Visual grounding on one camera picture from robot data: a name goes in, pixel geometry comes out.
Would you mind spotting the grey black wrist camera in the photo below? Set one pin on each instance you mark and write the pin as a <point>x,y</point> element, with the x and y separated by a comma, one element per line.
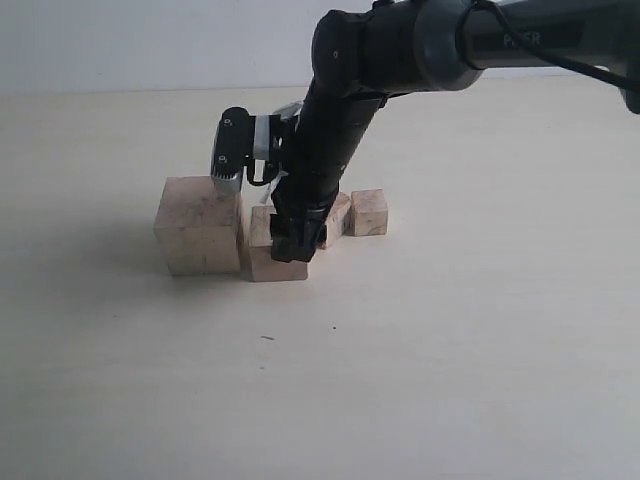
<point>242,148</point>

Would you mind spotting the smallest wooden cube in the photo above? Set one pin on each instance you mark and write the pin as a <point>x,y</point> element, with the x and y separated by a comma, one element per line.
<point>369,213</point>

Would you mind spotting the second largest wooden cube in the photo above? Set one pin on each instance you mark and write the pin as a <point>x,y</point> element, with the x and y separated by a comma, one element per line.
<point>262,267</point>

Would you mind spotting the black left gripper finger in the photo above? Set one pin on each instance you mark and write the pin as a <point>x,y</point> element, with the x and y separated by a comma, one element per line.
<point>285,247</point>

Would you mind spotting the third largest wooden cube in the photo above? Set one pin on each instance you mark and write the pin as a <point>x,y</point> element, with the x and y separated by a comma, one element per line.
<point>338,220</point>

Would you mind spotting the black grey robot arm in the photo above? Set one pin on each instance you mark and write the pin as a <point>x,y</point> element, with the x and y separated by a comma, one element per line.
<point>362,60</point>

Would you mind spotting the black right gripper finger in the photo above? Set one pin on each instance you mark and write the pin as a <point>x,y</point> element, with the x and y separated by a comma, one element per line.
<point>313,233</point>

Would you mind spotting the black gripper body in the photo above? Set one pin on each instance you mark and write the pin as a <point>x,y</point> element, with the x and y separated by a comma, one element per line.
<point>314,141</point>

